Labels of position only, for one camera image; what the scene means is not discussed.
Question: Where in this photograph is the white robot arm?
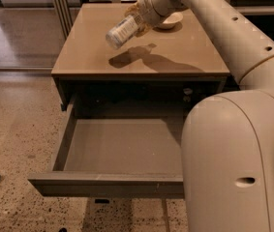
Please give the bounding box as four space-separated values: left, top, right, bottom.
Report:
137 0 274 232

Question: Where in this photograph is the open grey top drawer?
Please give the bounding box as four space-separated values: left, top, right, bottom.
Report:
28 96 185 198

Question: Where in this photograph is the blue plastic bottle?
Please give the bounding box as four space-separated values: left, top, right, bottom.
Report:
106 14 143 49

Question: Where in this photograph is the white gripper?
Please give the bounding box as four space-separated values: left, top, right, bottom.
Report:
124 0 161 37

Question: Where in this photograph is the grey cabinet with counter top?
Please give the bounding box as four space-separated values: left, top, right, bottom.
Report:
51 4 229 104

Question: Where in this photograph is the metal window frame rail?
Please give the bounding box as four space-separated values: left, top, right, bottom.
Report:
53 0 73 39

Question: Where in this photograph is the white ceramic bowl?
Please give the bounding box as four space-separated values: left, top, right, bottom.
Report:
158 12 183 30

